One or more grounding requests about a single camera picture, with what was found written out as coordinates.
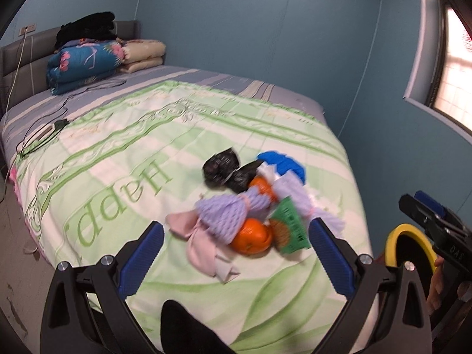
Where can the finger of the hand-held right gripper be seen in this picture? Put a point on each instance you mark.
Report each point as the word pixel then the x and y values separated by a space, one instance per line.
pixel 429 201
pixel 420 210

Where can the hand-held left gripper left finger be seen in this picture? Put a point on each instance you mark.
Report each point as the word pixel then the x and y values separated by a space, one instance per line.
pixel 142 258

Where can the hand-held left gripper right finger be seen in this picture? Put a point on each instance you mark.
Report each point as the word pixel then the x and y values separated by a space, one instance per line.
pixel 332 261

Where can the green snack packet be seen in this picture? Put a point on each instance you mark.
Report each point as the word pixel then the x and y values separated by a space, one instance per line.
pixel 293 228

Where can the pink cloth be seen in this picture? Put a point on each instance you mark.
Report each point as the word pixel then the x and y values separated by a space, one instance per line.
pixel 201 250

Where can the white foam fruit net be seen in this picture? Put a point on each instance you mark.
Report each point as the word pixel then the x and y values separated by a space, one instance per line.
pixel 295 195

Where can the orange fruit front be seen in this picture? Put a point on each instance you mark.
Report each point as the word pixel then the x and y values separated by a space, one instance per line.
pixel 252 238

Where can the orange fruit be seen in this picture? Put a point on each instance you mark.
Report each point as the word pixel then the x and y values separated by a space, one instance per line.
pixel 252 238
pixel 263 188

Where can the purple knit cloth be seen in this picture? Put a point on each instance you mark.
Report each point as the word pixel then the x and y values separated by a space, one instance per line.
pixel 225 214

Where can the blue cloth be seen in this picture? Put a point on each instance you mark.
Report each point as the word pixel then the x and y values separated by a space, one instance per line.
pixel 285 162

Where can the black plastic bag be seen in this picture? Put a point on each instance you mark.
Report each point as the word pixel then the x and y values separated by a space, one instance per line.
pixel 243 177
pixel 219 167

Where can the person's right hand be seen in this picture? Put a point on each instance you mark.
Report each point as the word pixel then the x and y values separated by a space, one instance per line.
pixel 437 287

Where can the bed with green blanket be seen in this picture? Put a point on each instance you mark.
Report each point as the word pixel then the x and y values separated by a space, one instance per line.
pixel 147 147

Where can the black power adapter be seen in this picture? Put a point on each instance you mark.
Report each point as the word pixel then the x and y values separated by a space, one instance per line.
pixel 61 123

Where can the bed with striped sheet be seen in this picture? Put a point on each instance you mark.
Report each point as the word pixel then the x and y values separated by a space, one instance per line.
pixel 206 75

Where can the blue floral folded quilt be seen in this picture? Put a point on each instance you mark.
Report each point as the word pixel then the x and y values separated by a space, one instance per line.
pixel 84 62

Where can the beige folded quilt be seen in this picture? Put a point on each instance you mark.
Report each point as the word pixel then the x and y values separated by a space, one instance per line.
pixel 143 53

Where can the grey padded headboard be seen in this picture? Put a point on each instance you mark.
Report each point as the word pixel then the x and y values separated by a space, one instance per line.
pixel 14 66

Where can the black clothes pile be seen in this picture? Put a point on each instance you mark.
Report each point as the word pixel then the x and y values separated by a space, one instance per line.
pixel 88 25

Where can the window with white frame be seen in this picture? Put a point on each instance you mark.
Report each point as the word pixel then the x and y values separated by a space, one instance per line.
pixel 457 73

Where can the white wall outlet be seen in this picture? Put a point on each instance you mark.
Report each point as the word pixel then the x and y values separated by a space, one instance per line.
pixel 27 28

